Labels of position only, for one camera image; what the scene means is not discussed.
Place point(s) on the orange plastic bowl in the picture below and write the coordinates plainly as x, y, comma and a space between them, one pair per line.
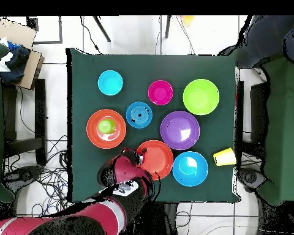
159, 159
95, 134

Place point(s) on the green plastic cup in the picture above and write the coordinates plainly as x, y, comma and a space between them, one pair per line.
107, 126

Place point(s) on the small dark blue bowl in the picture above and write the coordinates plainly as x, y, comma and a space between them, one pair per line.
138, 115

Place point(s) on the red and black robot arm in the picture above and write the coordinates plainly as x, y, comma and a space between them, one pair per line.
122, 171

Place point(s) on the purple plastic bowl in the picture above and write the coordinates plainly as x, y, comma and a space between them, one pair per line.
180, 130

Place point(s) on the large blue plastic bowl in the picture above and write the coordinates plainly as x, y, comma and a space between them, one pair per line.
190, 169

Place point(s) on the pink plastic bowl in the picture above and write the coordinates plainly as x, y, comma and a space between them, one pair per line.
160, 92

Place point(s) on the small cyan plastic bowl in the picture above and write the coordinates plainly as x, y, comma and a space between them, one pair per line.
110, 82

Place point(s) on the yellow plastic cup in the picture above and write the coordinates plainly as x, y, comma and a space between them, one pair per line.
224, 157

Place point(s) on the large green plastic bowl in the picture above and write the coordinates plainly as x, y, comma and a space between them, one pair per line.
201, 96

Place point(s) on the dark green tablecloth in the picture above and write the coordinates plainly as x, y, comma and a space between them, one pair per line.
137, 66

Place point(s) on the black equipment base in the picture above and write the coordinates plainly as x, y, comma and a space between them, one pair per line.
250, 177
22, 174

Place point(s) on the black tripod leg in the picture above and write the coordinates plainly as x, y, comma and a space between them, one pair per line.
167, 27
102, 29

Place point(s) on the small yellow object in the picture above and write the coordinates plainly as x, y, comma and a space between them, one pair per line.
187, 20

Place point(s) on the blue and white cloth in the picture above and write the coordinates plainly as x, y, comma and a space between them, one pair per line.
17, 61

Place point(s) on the cardboard box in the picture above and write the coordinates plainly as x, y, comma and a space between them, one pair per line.
12, 32

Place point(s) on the person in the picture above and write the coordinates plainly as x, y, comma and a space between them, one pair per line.
269, 39

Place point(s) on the black bench frame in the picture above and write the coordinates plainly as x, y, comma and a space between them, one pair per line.
258, 112
40, 117

